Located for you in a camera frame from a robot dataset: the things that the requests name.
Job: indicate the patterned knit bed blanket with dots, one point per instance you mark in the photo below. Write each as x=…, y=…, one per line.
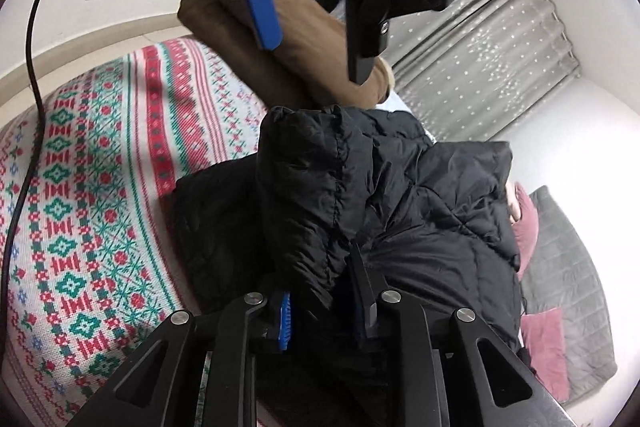
x=92, y=265

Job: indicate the black puffer jacket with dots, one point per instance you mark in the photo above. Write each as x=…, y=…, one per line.
x=431, y=217

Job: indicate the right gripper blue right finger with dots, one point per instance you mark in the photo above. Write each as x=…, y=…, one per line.
x=368, y=285

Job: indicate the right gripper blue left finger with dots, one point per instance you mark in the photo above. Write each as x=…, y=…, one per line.
x=282, y=304

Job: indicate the pink pillow near curtain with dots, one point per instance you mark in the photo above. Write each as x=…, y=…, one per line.
x=525, y=223

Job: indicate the brown garment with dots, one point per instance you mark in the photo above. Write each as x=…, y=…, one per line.
x=309, y=68

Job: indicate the grey dotted curtain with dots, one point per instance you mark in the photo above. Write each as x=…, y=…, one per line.
x=470, y=71

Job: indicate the pink pillow near edge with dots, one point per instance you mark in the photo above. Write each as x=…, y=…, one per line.
x=544, y=339

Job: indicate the grey padded headboard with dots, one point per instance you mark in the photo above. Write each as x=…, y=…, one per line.
x=562, y=275

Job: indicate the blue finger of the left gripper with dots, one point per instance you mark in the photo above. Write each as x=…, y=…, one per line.
x=264, y=23
x=366, y=34

